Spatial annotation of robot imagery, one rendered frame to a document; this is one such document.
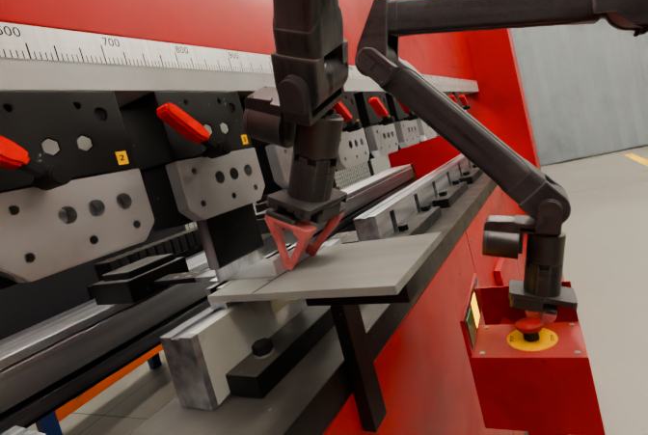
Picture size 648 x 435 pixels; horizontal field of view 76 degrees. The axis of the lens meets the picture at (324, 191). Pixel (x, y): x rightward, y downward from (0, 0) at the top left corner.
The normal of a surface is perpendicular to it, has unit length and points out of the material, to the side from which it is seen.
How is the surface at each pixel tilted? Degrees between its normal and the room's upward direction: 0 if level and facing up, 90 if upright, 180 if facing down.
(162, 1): 90
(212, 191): 90
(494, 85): 90
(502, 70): 90
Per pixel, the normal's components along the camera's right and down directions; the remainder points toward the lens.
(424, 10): -0.39, 0.20
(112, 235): 0.84, -0.17
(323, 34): 0.85, 0.28
